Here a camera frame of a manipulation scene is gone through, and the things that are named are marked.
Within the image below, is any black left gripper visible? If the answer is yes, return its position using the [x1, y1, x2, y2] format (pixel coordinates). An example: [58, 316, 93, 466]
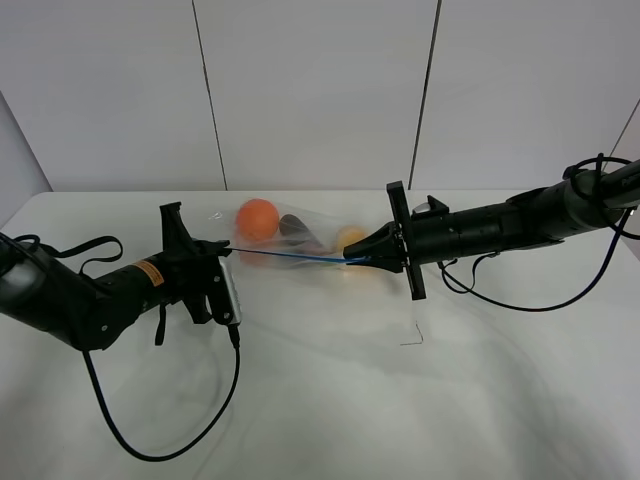
[159, 202, 232, 324]

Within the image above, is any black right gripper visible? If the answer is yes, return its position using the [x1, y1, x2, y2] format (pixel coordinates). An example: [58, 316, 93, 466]
[345, 181, 450, 300]

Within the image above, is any clear zip bag blue seal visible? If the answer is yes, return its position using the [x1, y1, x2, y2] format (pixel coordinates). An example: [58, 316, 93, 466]
[205, 194, 380, 282]

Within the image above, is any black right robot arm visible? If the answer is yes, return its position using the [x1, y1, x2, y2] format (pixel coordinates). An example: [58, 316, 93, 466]
[343, 155, 639, 300]

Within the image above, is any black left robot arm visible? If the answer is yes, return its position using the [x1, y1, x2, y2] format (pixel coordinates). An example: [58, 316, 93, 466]
[1, 202, 241, 351]

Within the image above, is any yellow lemon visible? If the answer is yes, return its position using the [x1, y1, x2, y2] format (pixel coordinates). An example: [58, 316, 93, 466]
[335, 225, 368, 252]

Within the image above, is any orange fruit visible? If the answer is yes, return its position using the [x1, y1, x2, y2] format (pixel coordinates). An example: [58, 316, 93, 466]
[235, 198, 280, 242]

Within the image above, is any purple eggplant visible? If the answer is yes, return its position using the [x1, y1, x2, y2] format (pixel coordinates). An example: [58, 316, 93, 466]
[279, 214, 327, 255]

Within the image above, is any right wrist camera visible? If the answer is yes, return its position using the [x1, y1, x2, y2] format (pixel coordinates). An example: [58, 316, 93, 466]
[411, 195, 449, 220]

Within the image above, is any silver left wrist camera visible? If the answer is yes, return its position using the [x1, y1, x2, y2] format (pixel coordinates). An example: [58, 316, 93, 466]
[209, 257, 242, 326]

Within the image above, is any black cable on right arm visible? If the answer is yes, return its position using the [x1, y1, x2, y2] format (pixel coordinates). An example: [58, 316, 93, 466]
[438, 153, 637, 311]

